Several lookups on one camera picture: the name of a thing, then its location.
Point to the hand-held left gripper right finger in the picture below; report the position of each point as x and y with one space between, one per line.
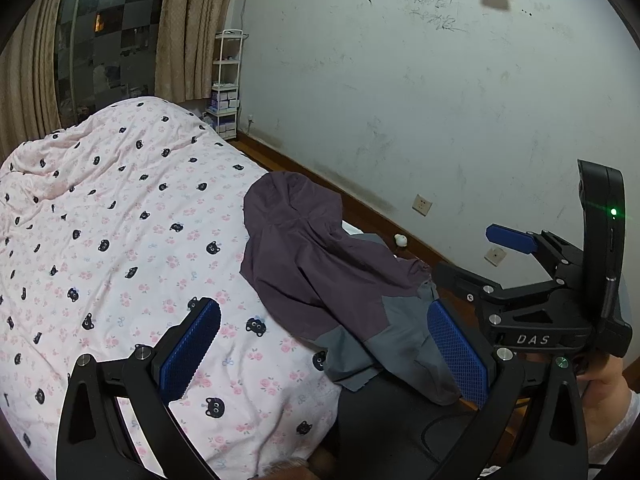
457 355

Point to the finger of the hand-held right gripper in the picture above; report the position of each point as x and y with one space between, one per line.
460 280
507 237

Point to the white shelf rack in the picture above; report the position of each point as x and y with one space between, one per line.
230 62

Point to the pink cat print blanket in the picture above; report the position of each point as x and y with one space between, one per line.
125 240

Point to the purple grey hooded jacket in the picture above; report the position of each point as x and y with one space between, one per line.
310 260

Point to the stack of white blue boxes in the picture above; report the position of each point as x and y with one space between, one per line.
224 99

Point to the person's right forearm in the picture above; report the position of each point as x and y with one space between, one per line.
620 435

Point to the dark window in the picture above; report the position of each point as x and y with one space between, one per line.
115 35

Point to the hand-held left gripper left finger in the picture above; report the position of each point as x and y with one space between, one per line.
192 345

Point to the small white round object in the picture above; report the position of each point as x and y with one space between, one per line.
400 240

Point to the person's right hand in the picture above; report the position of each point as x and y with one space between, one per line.
602 390

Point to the white wall socket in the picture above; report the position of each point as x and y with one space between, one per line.
495 256
422 205

